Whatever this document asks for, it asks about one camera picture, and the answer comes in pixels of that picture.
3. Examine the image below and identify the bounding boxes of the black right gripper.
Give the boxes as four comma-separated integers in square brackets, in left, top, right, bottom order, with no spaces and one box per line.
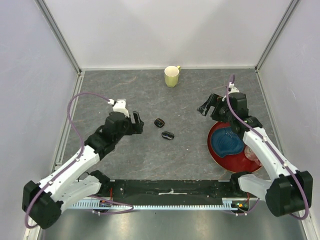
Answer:
[196,93,234,124]

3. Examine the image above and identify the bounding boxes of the black case with gold line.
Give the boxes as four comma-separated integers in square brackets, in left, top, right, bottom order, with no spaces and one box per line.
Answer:
[154,118,165,128]

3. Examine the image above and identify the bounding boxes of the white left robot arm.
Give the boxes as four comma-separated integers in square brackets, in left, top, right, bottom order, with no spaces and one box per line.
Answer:
[22,111,144,229]

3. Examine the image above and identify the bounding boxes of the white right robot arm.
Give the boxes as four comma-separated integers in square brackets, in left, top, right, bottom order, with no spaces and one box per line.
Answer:
[197,92,313,220]

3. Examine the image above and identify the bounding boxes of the blue leaf-shaped dish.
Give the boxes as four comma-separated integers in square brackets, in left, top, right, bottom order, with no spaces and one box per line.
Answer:
[210,127,245,158]

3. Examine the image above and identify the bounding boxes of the pale green mug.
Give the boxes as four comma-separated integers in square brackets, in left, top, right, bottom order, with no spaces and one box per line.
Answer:
[164,65,181,88]

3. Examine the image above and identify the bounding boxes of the red round plate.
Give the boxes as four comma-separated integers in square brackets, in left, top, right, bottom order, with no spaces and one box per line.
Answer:
[207,122,262,173]

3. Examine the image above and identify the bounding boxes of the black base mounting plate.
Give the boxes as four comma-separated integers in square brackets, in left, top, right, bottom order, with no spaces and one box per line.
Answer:
[92,178,261,206]

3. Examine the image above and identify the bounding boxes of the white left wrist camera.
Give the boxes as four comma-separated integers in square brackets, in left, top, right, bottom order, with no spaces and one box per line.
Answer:
[108,98,130,118]

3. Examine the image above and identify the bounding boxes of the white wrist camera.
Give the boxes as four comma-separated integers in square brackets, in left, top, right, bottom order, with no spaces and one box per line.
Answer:
[226,83,240,95]
[108,98,130,118]

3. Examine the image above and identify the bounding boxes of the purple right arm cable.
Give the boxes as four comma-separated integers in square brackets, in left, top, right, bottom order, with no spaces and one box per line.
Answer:
[224,74,311,220]

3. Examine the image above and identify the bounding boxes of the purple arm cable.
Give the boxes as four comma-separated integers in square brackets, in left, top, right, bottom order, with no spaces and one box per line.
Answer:
[224,74,311,220]
[24,92,136,229]

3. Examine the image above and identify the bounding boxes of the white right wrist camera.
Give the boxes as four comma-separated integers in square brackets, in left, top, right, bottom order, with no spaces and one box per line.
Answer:
[226,83,240,95]

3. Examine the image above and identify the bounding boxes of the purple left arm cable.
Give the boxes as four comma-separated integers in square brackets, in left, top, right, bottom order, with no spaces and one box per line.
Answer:
[24,92,136,229]

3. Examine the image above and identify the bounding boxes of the white slotted cable duct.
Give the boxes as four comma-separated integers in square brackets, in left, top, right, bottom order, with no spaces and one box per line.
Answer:
[68,194,248,210]

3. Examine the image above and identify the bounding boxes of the aluminium frame post right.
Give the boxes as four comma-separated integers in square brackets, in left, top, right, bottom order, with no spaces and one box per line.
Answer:
[254,0,302,73]

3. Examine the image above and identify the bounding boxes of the aluminium frame post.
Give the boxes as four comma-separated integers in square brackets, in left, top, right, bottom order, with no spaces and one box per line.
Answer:
[254,0,302,73]
[34,0,83,76]

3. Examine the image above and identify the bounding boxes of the aluminium frame post left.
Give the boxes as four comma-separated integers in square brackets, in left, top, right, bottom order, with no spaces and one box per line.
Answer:
[34,0,83,76]

